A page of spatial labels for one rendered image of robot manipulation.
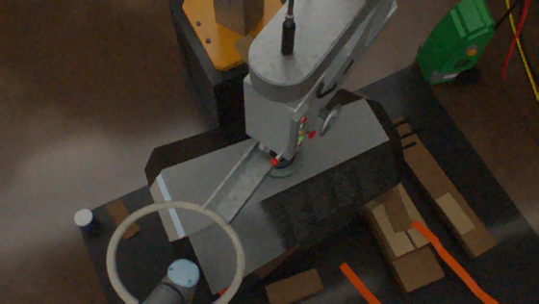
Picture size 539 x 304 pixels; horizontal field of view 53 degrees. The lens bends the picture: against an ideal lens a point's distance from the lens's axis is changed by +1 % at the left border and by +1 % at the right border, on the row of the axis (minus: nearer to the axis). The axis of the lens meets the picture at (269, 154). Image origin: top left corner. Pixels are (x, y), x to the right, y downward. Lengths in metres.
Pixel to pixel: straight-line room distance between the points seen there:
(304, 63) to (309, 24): 0.15
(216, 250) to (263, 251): 0.23
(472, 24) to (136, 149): 2.17
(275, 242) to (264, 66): 1.08
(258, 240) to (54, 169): 1.58
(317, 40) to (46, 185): 2.26
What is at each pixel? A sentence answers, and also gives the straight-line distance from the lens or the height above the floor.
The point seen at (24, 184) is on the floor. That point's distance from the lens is 3.61.
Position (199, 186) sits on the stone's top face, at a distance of 2.44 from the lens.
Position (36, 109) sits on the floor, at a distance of 3.82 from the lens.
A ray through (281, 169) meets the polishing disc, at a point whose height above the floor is 0.89.
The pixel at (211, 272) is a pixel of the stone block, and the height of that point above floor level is 0.67.
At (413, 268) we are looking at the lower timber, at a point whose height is 0.10.
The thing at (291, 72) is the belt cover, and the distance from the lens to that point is 1.66.
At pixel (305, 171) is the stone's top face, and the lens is 2.46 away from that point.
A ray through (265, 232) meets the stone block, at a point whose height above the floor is 0.72.
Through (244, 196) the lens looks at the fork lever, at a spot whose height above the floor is 1.08.
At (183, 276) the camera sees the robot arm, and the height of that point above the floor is 1.55.
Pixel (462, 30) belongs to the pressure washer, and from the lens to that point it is 3.45.
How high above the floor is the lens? 3.10
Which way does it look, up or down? 66 degrees down
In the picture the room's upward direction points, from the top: 2 degrees clockwise
